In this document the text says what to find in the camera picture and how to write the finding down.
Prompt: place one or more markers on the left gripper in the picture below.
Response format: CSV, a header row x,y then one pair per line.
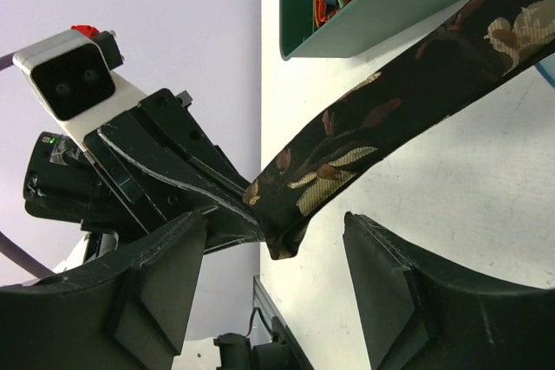
x,y
159,163

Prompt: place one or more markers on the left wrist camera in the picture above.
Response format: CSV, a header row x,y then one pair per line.
x,y
73,77

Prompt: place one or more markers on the black gold floral tie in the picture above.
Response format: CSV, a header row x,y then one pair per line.
x,y
480,47

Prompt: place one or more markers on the translucent blue plastic tub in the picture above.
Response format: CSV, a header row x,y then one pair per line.
x,y
546,67

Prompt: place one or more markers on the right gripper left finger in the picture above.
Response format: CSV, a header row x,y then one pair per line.
x,y
127,309

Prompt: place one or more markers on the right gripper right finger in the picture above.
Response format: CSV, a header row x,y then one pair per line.
x,y
419,310

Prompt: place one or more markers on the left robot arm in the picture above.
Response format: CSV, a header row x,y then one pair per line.
x,y
61,184

